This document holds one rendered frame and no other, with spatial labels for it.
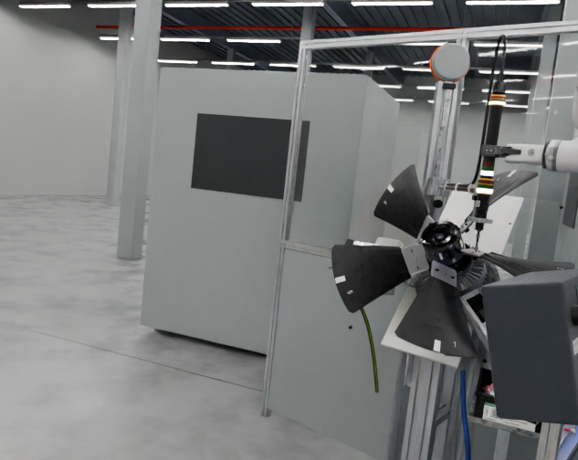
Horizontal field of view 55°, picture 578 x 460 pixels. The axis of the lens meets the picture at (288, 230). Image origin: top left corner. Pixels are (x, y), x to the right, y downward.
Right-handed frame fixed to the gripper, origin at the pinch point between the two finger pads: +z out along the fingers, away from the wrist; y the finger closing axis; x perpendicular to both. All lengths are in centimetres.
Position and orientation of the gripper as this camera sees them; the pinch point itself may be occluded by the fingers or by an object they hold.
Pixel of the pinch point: (490, 151)
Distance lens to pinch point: 171.5
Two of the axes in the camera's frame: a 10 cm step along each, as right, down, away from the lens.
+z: -7.8, -1.5, 6.0
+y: 6.1, -0.2, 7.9
